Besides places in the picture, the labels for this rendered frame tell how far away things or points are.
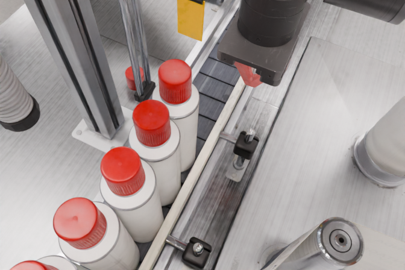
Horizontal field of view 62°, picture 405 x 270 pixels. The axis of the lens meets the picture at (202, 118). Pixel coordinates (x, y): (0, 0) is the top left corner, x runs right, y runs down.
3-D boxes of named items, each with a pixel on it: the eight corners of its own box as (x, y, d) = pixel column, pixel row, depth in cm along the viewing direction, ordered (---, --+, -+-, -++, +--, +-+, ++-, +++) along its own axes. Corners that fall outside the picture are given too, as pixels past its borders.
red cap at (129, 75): (149, 82, 63) (147, 72, 60) (135, 93, 62) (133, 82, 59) (137, 72, 64) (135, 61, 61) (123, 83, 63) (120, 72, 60)
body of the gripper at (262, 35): (307, 17, 37) (331, -46, 30) (277, 86, 32) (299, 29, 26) (251, -3, 38) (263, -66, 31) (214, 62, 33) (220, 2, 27)
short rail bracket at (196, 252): (199, 278, 47) (204, 266, 36) (160, 256, 48) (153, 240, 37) (210, 255, 48) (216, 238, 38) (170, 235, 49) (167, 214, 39)
